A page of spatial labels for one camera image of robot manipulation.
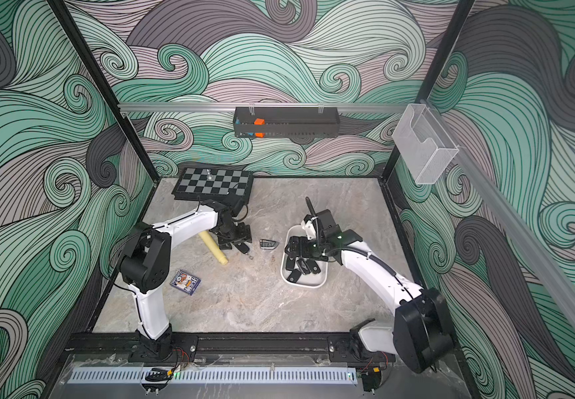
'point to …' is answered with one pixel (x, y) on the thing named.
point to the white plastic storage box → (301, 272)
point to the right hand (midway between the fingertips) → (300, 251)
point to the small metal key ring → (251, 257)
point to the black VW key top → (294, 276)
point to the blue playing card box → (185, 282)
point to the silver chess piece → (208, 176)
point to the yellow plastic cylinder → (213, 246)
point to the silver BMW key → (267, 244)
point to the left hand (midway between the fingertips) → (245, 240)
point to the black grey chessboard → (213, 183)
